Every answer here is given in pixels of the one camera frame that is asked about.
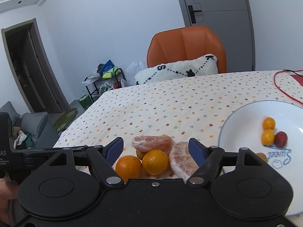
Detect black door handle lock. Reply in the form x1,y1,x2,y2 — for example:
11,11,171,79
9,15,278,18
187,5,202,24

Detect small kumquat lower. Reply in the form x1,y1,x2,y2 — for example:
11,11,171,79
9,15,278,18
261,129,275,146

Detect blue package on shelf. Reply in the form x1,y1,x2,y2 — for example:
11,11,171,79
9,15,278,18
97,60,115,75

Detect brown small fruit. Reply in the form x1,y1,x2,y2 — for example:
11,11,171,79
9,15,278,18
256,153,268,163

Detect grey door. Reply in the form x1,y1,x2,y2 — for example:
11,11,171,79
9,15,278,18
179,0,255,72

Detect green-brown small fruit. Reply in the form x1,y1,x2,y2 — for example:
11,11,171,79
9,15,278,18
136,150,146,160

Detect black metal shelf rack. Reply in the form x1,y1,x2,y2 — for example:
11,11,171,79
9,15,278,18
82,67,126,102

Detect red cable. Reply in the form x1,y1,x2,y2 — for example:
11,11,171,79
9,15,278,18
274,69,303,106

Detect person's left hand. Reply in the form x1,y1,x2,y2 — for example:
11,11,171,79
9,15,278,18
0,178,19,226

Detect dark doorway frame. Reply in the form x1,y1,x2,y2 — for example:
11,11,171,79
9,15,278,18
1,19,70,113

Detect red jujube on plate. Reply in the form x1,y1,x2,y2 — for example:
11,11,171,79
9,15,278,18
274,131,288,148

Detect large orange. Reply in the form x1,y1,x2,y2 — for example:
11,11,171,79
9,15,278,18
142,150,169,176
115,155,142,182

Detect white plastic bag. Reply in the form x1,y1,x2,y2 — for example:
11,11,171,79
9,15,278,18
124,59,147,86

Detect small kumquat upper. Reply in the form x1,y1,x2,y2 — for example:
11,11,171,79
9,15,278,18
262,117,276,130

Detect floral patterned tablecloth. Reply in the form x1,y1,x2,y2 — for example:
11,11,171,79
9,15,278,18
55,71,302,155

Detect peeled pomelo segment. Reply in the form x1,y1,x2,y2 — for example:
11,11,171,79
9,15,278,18
131,134,172,152
169,141,199,182

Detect orange leather chair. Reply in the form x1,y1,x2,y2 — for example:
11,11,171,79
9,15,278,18
146,26,227,73

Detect small kumquat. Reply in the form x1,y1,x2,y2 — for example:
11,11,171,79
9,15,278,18
261,129,275,146
262,117,276,130

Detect green bag on floor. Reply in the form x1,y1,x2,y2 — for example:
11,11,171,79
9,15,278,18
79,95,92,110

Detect green patterned floor mat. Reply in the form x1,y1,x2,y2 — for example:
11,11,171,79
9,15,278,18
53,108,78,133

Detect grey sofa cushion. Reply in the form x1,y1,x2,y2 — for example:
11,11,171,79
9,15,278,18
20,112,47,137

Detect white fluffy patterned pillow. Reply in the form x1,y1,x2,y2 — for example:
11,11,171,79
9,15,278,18
134,54,218,85

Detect white plate blue rim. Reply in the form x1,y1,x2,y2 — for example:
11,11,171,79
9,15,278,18
218,100,303,216

